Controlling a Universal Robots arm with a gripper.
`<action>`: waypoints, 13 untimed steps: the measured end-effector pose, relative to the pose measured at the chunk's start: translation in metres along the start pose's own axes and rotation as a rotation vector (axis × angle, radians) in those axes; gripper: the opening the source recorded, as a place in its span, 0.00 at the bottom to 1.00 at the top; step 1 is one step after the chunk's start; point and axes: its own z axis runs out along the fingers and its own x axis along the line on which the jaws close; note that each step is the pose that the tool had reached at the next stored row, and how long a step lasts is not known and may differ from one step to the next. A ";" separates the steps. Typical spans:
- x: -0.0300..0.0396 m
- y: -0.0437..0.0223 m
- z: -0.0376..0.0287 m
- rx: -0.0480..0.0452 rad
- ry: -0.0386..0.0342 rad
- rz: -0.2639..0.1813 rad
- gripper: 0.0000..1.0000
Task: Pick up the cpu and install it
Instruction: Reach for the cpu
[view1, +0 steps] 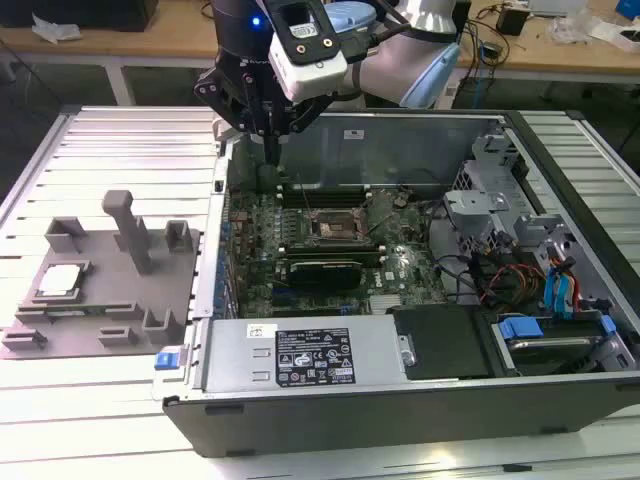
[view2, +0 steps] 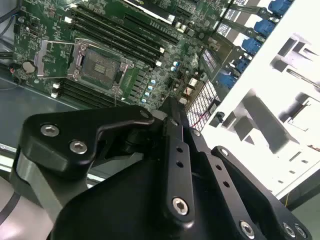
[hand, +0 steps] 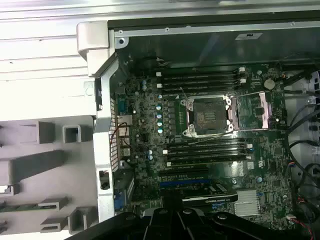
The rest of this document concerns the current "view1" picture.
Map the green motherboard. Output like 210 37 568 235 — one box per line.
223 185 449 320

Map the black plastic shroud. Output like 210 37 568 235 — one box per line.
388 303 499 382

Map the thin metal locking lever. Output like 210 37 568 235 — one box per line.
297 173 316 216
365 208 397 237

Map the silver CPU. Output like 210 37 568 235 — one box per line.
37 263 85 300

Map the silver chipset heatsink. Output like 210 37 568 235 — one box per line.
368 293 402 315

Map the black graphics card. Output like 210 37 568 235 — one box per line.
285 257 365 292

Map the CPU socket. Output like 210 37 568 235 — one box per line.
308 205 370 242

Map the small black box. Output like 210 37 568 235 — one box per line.
496 5 530 37

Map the black open PC case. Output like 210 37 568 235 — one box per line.
160 107 640 459

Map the black cylindrical part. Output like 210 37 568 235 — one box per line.
255 163 280 195

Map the metal socket cover frame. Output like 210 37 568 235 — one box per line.
352 191 401 237

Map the blue flat wire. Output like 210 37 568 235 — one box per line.
559 254 582 321
542 264 564 319

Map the blue disk carrier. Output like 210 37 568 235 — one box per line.
497 313 617 346

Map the silver power supply unit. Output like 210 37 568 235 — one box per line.
199 313 407 397

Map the blue case latch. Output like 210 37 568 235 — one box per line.
153 349 180 372

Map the crumpled white paper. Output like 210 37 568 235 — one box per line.
30 12 82 45

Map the blue cable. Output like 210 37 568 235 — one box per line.
474 62 490 109

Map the grey parts rack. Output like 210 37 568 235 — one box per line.
0 188 205 362

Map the grey metal drive cage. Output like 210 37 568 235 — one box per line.
442 144 534 256

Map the black wire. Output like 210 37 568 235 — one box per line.
432 253 484 305

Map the dark hard disk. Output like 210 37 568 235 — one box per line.
504 333 604 377

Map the grey laptop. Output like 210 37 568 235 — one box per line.
528 0 587 16

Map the clear plastic bag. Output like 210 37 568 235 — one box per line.
545 8 594 45

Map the black RAM slot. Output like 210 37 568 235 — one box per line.
278 241 387 254
279 250 389 263
277 183 369 197
279 197 371 208

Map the green RAM stick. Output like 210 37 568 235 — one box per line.
43 308 109 319

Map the red orange wire bundle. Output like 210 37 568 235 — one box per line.
480 263 547 305

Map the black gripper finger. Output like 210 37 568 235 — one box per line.
192 68 274 166
272 93 332 166

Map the large black box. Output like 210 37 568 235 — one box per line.
0 0 160 32

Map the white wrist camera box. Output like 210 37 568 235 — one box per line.
263 0 350 104

